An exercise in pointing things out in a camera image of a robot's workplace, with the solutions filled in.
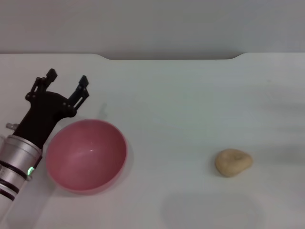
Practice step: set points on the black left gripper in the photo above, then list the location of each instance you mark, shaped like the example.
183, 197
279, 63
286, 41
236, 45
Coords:
43, 112

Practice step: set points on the beige egg yolk pastry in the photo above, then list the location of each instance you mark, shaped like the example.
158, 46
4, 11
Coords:
232, 163

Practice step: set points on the pink plastic bowl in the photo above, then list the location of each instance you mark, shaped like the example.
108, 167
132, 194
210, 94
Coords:
85, 155

